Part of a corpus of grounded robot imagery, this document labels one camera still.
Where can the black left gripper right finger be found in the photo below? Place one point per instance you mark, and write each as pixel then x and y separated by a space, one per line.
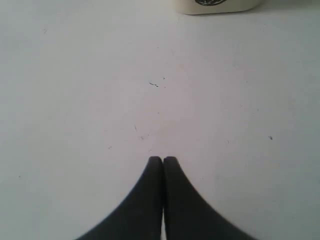
pixel 187 216

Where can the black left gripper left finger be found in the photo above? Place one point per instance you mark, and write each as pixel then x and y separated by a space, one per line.
pixel 139 216

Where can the cream bin with circle mark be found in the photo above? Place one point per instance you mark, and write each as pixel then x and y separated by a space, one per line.
pixel 201 7

